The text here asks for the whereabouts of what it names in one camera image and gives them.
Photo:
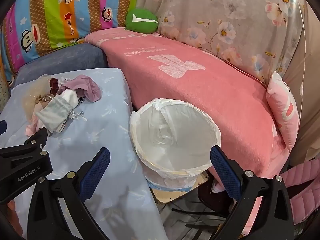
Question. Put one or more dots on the dark round stool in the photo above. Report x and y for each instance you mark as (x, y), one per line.
(215, 201)

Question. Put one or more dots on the black metal stand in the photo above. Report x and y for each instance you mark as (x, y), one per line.
(190, 210)

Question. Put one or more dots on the dark red scrunchie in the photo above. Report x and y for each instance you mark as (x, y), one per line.
(53, 85)

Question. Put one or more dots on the grey floral cover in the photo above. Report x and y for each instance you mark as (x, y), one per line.
(225, 10)

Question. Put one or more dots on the clear plastic hook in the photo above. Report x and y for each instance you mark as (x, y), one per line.
(77, 115)

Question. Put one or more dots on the mauve cloth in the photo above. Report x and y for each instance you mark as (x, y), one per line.
(87, 87)

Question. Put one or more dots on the wooden board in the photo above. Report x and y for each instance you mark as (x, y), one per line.
(162, 196)

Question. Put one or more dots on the pink printed pillow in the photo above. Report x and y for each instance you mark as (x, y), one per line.
(282, 105)

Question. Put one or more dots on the bin with white liner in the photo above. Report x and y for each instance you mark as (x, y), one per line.
(175, 130)

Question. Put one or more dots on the colourful striped monkey pillow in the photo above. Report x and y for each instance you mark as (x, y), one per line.
(50, 10)

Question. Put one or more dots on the light blue sheet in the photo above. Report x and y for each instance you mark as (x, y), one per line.
(105, 120)

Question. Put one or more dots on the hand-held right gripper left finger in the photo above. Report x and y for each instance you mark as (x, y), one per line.
(96, 171)

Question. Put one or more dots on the pale pink cloth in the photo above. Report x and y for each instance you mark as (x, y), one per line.
(31, 128)

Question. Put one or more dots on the green cushion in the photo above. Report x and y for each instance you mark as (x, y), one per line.
(140, 23)

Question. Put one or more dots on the blue-grey cushion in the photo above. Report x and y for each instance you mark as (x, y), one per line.
(70, 57)

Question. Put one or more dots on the beige mesh cloth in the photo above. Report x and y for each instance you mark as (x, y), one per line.
(32, 90)

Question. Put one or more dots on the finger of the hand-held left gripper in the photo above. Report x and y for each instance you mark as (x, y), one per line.
(35, 140)
(2, 128)

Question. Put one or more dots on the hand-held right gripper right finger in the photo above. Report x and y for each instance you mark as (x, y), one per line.
(225, 172)

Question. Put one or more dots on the pink blanket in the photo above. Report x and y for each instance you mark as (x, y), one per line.
(200, 85)

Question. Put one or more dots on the pink quilted garment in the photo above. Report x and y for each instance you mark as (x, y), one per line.
(305, 187)

